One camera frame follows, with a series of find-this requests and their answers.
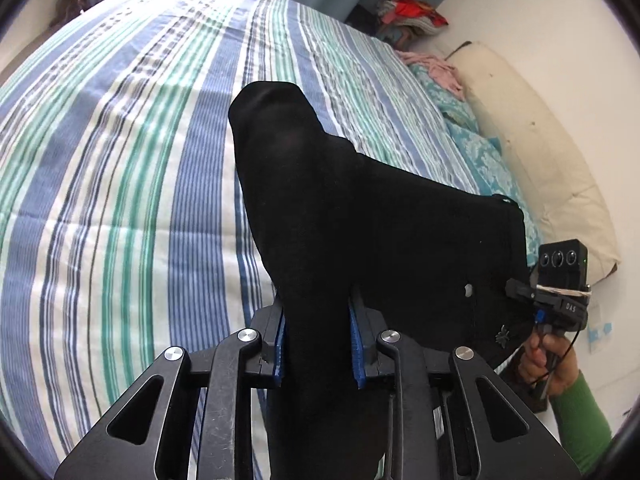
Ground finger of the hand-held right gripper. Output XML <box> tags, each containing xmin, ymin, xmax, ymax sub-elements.
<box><xmin>505</xmin><ymin>280</ymin><xmax>540</xmax><ymax>307</ymax></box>

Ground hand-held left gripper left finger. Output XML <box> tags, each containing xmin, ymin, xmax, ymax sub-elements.
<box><xmin>52</xmin><ymin>300</ymin><xmax>288</xmax><ymax>480</ymax></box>

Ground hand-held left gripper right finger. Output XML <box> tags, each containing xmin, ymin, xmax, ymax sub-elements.
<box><xmin>347</xmin><ymin>295</ymin><xmax>583</xmax><ymax>480</ymax></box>

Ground black pants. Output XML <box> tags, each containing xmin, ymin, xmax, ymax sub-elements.
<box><xmin>227</xmin><ymin>80</ymin><xmax>536</xmax><ymax>480</ymax></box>

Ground person's right forearm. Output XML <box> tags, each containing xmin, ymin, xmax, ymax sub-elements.
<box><xmin>549</xmin><ymin>370</ymin><xmax>614</xmax><ymax>461</ymax></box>

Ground person's right hand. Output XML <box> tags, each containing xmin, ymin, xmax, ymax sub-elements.
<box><xmin>517</xmin><ymin>331</ymin><xmax>579</xmax><ymax>397</ymax></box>

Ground blue white paper scrap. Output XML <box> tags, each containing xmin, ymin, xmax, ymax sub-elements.
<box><xmin>586</xmin><ymin>319</ymin><xmax>614</xmax><ymax>354</ymax></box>

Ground cream pillow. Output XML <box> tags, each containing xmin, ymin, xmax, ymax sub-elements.
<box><xmin>445</xmin><ymin>41</ymin><xmax>622</xmax><ymax>282</ymax></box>

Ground pink cloth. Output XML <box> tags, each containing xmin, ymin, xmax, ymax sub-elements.
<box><xmin>395</xmin><ymin>50</ymin><xmax>467</xmax><ymax>101</ymax></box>

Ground striped bed sheet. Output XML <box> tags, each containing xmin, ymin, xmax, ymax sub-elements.
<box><xmin>0</xmin><ymin>0</ymin><xmax>546</xmax><ymax>480</ymax></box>

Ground red and grey clothes pile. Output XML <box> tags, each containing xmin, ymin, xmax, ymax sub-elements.
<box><xmin>375</xmin><ymin>0</ymin><xmax>449</xmax><ymax>43</ymax></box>

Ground dark object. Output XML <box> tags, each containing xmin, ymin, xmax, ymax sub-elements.
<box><xmin>345</xmin><ymin>5</ymin><xmax>386</xmax><ymax>37</ymax></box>

